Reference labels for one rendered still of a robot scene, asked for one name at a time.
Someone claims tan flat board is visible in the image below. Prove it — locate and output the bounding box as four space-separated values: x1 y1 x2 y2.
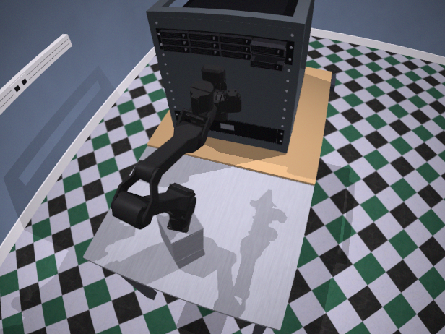
147 67 332 185

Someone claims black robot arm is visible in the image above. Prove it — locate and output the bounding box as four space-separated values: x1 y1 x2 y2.
111 80 241 233

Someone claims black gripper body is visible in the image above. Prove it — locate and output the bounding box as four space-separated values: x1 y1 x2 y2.
202 64 228 121

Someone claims black server rack frame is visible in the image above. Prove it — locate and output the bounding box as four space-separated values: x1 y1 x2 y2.
146 0 314 153

